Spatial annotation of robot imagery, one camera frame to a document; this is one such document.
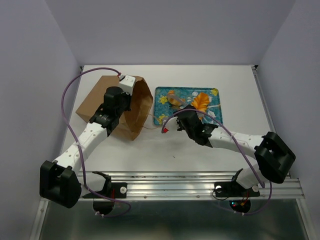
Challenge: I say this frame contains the orange braided fake bread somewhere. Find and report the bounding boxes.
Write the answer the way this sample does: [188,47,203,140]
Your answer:
[191,92,210,112]

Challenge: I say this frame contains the brown paper bag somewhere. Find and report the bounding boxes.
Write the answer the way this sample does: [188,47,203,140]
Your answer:
[75,74,163,142]

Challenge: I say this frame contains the fake croissant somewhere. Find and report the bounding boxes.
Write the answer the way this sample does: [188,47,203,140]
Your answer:
[167,90,182,107]

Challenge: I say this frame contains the metal tongs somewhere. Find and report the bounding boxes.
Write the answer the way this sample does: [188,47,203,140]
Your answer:
[167,93,191,110]

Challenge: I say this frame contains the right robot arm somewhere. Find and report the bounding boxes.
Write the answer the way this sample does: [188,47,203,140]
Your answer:
[175,105,296,198]

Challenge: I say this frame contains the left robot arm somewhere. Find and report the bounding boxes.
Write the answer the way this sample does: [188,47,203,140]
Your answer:
[39,84,133,208]

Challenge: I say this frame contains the teal floral tray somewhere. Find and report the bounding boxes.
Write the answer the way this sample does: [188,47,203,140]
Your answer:
[152,86,224,127]

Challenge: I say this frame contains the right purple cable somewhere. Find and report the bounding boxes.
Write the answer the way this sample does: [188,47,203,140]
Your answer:
[162,109,273,217]

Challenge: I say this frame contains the purple cable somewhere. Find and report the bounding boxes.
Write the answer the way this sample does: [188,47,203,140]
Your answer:
[162,109,273,217]
[61,67,132,218]

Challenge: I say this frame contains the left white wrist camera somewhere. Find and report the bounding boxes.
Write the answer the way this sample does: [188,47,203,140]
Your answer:
[118,74,136,95]

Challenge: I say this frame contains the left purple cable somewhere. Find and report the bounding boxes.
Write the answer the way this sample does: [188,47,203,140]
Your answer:
[61,67,132,218]

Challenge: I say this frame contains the aluminium mounting rail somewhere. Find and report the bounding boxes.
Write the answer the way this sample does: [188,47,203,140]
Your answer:
[39,170,306,201]

